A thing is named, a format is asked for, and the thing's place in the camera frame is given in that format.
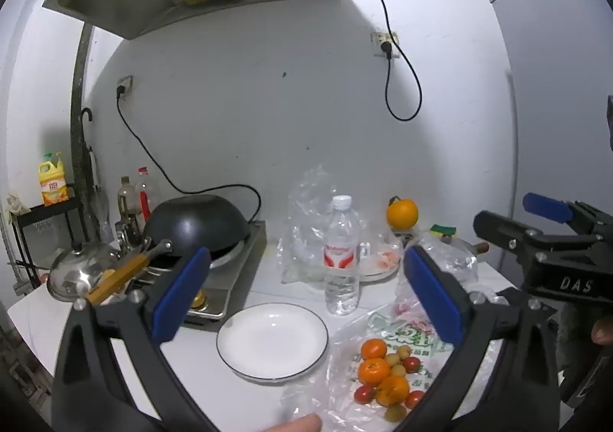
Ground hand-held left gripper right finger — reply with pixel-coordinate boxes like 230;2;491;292
393;245;561;432

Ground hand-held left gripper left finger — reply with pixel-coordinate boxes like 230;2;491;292
52;247;226;432

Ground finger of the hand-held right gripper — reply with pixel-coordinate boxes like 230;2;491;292
522;192;613;236
472;210;602;265

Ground printed clear plastic bag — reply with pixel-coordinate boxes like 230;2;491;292
282;302;484;432

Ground tangerine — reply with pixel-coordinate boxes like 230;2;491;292
360;338;388;360
357;358;391;386
375;375;411;407

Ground white plate with dark rim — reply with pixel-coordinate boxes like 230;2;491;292
216;302;329;383

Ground person's right hand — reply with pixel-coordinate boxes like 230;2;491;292
591;317;613;347

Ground person's left hand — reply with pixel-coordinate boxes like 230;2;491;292
260;414;323;432

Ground crumpled clear plastic bag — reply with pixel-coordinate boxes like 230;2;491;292
407;233;480;290

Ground small plate with food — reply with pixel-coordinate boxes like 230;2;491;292
357;240;404;282

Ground stainless steel gas stove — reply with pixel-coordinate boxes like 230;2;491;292
184;220;267;320

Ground orange with green leaf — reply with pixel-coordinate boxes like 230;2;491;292
386;195;419;230

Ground clear water bottle red label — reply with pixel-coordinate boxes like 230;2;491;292
324;195;361;316

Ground red label sauce bottle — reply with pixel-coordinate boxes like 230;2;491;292
135;167;160;222

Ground dark oil bottle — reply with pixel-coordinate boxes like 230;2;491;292
117;176;139;234

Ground large clear plastic bag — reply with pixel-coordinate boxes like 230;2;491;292
279;164;369;289

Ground black metal rack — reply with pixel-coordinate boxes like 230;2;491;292
10;197;89;286

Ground black umbrella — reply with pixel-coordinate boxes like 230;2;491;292
80;107;102;232

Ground yellow detergent bottle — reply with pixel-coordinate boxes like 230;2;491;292
39;152;70;207

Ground white rag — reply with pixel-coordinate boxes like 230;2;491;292
5;192;33;217

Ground grey vertical pipe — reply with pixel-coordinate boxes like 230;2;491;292
70;22;95;241

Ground black wok with wooden handle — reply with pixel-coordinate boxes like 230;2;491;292
86;195;252;306

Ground range hood black power cable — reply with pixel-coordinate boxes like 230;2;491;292
348;0;423;122

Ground stove black power cable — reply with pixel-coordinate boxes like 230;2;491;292
115;85;262;225

